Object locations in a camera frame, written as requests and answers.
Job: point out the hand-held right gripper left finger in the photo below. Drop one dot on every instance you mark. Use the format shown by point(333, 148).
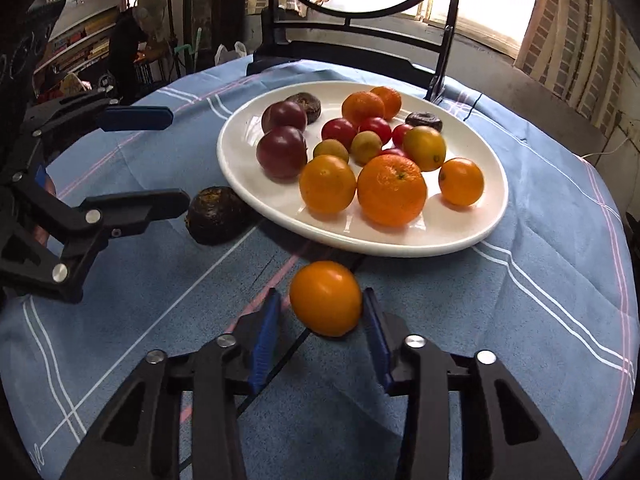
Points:
point(265, 340)

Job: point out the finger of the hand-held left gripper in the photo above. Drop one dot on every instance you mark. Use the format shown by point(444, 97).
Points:
point(150, 205)
point(140, 117)

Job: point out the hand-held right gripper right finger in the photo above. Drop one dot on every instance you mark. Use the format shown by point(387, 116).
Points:
point(375, 340)

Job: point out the smooth orange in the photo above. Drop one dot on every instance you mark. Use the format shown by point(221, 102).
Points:
point(327, 184)
point(461, 181)
point(326, 305)

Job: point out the white oval plate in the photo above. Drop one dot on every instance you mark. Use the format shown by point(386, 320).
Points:
point(440, 230)

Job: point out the dark red plum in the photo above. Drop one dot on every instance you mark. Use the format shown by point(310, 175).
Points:
point(284, 116)
point(281, 152)

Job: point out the bumpy mandarin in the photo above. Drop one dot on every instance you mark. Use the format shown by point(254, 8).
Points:
point(361, 108)
point(389, 100)
point(391, 190)

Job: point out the red cherry tomato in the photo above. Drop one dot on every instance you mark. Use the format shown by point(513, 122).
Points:
point(376, 129)
point(401, 135)
point(339, 132)
point(392, 153)

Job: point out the small yellow-green longan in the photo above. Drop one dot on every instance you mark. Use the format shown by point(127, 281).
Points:
point(330, 151)
point(366, 147)

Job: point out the yellow-orange citrus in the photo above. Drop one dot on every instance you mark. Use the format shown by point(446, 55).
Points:
point(424, 148)

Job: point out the bookshelf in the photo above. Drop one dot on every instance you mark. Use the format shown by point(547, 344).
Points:
point(80, 47)

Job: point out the electric fan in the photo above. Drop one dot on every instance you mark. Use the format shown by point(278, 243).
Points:
point(154, 10)

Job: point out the blue checked tablecloth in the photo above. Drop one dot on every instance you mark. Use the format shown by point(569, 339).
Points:
point(500, 310)

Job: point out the brick-patterned curtain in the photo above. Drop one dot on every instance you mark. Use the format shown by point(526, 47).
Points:
point(565, 35)

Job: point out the white wall outlet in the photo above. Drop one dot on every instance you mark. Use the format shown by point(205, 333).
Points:
point(632, 124)

